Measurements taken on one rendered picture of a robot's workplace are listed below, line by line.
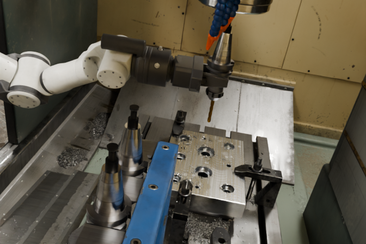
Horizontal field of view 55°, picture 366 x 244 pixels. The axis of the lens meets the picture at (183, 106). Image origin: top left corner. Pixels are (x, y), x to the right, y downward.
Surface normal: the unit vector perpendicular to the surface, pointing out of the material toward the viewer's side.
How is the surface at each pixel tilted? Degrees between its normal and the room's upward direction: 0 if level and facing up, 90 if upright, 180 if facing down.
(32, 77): 42
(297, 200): 0
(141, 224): 0
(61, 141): 18
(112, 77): 113
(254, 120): 24
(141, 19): 90
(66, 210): 8
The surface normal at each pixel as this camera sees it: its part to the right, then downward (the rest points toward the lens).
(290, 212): 0.14, -0.87
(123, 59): 0.11, -0.62
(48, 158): 0.42, -0.78
